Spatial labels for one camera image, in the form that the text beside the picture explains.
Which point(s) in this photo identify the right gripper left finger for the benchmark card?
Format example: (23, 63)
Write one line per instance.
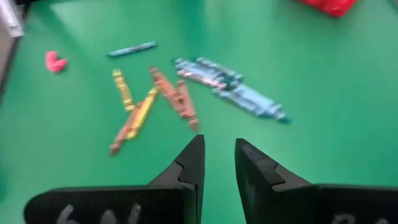
(124, 205)

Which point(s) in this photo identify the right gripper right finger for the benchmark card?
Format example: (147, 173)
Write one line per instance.
(311, 205)

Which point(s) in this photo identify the teal blue crayon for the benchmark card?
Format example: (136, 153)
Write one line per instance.
(132, 49)

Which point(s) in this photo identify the red plastic basket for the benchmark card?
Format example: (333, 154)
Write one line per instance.
(329, 6)

